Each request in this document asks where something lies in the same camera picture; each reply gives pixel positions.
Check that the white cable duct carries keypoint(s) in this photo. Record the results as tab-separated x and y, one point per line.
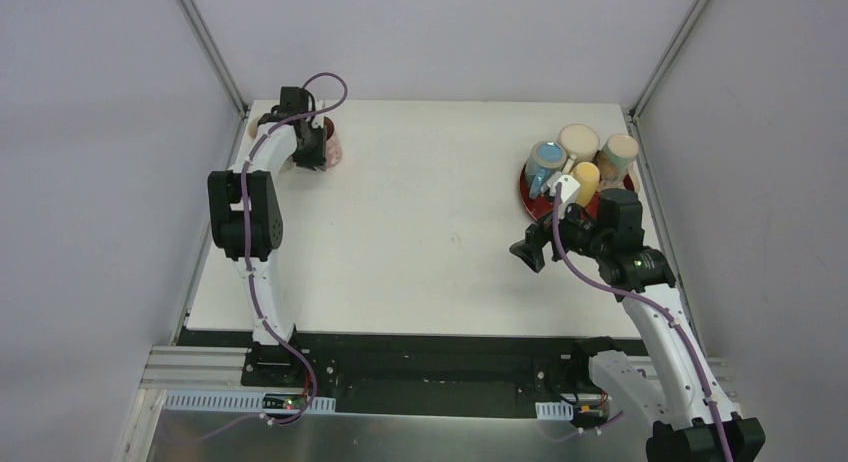
225	400
554	411

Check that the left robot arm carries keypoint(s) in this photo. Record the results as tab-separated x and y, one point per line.
246	218

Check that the blue mug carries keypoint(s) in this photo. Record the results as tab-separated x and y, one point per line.
544	160

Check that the right aluminium frame post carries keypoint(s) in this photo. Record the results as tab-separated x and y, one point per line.
663	68

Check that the left white cable duct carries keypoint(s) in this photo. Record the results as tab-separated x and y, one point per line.
225	400

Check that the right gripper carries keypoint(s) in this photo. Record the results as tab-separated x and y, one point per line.
547	227

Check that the aluminium frame post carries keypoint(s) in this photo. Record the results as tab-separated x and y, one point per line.
663	68
206	41

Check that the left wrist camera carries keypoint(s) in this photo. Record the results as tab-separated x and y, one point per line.
317	112

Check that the cream floral mug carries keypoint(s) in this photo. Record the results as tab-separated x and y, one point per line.
252	128

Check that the cream green mug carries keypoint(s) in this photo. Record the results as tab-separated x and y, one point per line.
615	158

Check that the pink mug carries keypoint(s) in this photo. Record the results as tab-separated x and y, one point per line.
333	151

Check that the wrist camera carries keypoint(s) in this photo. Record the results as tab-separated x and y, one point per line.
563	191
317	112

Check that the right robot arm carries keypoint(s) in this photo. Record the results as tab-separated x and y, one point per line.
687	416

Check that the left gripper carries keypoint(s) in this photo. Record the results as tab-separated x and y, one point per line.
313	150

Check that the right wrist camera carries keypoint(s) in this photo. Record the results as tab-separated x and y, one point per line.
563	191

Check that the yellow mug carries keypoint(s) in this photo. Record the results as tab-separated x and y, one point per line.
587	175

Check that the red round tray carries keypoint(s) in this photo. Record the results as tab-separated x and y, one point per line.
539	206

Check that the right white cable duct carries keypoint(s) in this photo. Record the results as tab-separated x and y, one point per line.
554	411

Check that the left aluminium frame post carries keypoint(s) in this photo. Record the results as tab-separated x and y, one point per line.
206	41

